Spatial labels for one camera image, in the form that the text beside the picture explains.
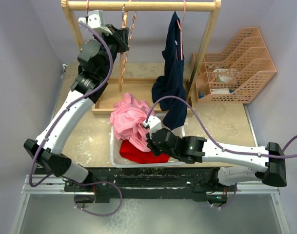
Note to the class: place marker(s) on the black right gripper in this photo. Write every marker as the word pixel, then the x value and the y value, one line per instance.
pixel 152 147

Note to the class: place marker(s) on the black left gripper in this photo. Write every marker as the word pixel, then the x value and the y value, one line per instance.
pixel 119 37

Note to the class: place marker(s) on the wooden hanger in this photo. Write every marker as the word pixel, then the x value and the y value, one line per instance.
pixel 124 54

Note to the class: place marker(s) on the red t shirt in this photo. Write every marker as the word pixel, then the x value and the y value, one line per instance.
pixel 130 152

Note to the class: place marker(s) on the pink t shirt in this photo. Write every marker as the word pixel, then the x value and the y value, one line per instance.
pixel 127 118

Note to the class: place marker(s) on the pink wire hanger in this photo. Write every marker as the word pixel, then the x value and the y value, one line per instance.
pixel 180 25
pixel 87 6

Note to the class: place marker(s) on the navy blue t shirt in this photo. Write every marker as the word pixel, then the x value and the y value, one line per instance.
pixel 171 83

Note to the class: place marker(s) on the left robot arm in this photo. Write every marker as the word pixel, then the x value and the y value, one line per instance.
pixel 96 59

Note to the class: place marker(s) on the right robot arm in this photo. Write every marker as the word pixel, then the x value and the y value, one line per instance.
pixel 265 164

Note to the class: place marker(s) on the white plastic basket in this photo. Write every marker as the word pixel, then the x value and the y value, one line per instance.
pixel 119 162

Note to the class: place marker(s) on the wooden clothes rack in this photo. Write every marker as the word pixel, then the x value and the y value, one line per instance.
pixel 136 85

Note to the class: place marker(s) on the grey blue bottle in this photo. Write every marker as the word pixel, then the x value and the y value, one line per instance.
pixel 201 94

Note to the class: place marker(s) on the white red label box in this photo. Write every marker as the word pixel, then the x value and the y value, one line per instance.
pixel 220 91

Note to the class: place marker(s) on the pink plastic file organizer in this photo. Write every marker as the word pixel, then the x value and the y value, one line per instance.
pixel 244 66

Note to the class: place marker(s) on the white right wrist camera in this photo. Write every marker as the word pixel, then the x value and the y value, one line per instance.
pixel 153 123

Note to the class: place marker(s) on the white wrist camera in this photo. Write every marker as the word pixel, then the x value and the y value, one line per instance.
pixel 96 20
pixel 153 123

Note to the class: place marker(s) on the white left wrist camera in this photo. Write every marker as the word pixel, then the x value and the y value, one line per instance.
pixel 96 20

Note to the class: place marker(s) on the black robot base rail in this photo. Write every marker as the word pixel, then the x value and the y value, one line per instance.
pixel 152 183

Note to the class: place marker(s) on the pink wire hanger under navy shirt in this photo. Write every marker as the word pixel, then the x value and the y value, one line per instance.
pixel 180 25

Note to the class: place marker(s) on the aluminium frame rail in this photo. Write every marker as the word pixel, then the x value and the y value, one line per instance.
pixel 51 186

